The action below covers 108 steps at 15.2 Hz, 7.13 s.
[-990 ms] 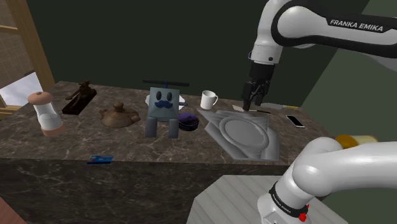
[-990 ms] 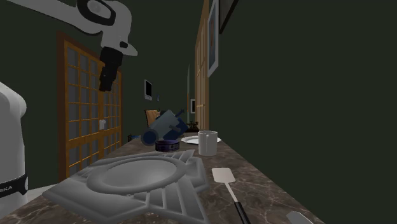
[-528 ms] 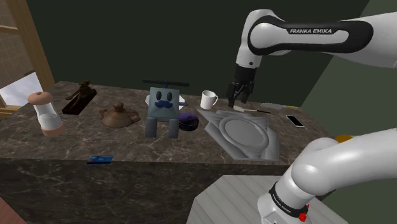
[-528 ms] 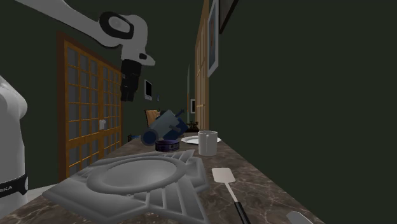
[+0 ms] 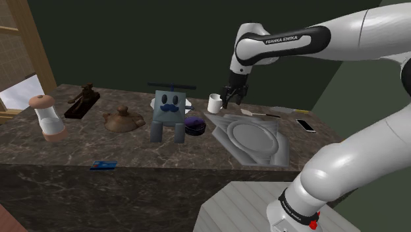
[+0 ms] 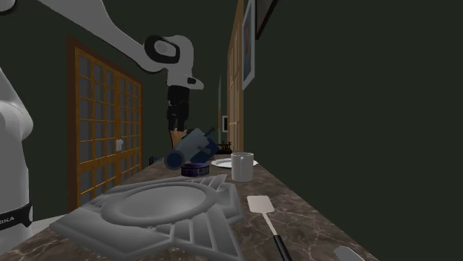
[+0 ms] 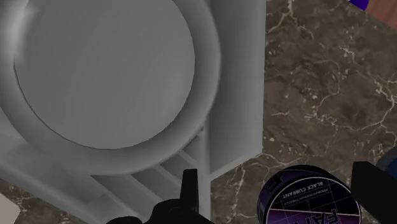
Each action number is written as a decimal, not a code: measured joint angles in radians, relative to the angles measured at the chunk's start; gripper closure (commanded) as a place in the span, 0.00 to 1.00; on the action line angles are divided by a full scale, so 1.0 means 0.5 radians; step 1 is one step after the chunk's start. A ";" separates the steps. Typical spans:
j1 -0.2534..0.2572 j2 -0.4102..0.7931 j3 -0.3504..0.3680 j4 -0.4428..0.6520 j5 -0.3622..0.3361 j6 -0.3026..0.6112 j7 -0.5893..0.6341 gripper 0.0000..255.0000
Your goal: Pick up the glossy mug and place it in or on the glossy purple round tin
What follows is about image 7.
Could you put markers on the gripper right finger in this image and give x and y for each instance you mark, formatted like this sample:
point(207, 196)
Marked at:
point(373, 192)

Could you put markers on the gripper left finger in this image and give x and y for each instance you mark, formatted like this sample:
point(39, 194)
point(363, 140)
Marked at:
point(189, 189)

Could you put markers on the dark blue object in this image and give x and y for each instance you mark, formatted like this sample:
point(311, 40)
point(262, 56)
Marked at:
point(389, 159)

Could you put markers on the black and purple round tin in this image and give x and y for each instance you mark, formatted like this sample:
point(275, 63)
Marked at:
point(305, 201)

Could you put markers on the grey dish rack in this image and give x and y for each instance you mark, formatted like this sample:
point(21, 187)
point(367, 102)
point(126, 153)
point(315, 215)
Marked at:
point(237, 86)

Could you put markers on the grey plate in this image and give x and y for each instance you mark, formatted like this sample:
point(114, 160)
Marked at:
point(102, 77)

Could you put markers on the brown wooden object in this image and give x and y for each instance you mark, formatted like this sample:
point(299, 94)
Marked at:
point(384, 11)

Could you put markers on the pale flat object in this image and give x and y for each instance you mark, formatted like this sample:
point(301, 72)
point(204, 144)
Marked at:
point(7, 211)

